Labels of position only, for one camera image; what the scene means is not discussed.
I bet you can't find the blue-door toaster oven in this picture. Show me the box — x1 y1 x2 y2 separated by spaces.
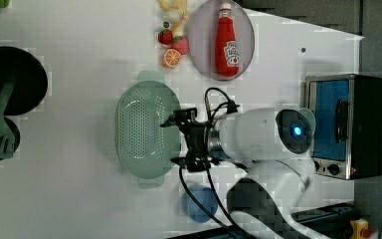
304 74 382 180

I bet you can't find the grey round plate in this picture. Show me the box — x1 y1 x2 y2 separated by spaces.
188 0 255 81

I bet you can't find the orange slice toy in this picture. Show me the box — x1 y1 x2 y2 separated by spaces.
161 49 181 69

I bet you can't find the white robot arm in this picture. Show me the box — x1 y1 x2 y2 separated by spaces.
161 108 331 239

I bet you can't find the green round object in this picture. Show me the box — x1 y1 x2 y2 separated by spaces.
0 0 10 9

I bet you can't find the mint green strainer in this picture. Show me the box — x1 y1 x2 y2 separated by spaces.
115 71 181 189

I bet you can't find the red toy strawberry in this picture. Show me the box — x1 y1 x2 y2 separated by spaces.
157 29 173 46

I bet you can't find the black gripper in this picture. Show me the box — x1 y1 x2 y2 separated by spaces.
160 108 220 172

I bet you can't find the red plush ketchup bottle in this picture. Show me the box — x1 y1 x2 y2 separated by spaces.
215 3 240 78

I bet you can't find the mint green mug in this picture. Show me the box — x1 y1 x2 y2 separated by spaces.
298 108 316 132

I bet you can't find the yellow plush banana toy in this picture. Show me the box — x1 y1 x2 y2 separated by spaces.
157 0 188 37

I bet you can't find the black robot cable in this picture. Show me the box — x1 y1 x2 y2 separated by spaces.
178 87 257 239

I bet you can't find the blue cup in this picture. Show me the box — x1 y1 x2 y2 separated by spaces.
181 186 220 224

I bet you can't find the black frying pan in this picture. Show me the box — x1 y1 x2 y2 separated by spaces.
0 46 48 160

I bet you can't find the pink toy strawberry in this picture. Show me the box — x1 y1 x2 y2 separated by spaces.
172 36 189 55

